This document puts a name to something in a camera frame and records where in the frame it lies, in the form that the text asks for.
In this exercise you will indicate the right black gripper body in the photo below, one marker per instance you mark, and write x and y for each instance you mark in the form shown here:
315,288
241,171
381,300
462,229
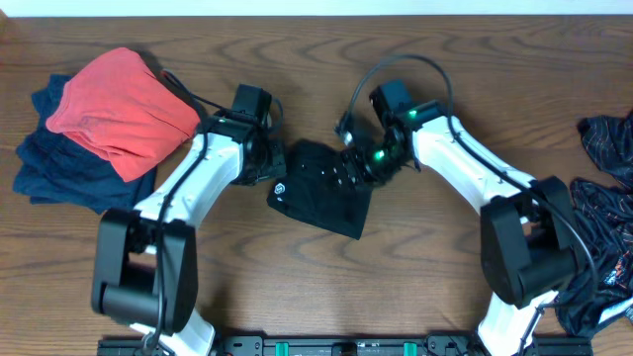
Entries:
374,167

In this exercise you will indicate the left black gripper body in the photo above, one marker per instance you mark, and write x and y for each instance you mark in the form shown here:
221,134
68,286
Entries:
270,161

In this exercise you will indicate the plain black t-shirt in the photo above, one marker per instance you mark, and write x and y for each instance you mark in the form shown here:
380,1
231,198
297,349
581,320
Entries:
313,192

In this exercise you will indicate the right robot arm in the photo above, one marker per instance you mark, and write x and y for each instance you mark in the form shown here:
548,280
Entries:
530,248

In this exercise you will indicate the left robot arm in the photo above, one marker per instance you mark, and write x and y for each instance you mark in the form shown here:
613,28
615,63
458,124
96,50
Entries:
146,269

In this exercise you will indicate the folded red garment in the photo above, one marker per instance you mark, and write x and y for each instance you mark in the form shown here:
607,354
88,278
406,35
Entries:
116,108

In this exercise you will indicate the folded navy blue garment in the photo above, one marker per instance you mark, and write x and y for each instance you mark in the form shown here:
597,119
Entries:
57,170

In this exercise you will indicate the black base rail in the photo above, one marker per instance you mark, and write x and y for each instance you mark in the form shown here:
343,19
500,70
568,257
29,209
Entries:
341,346

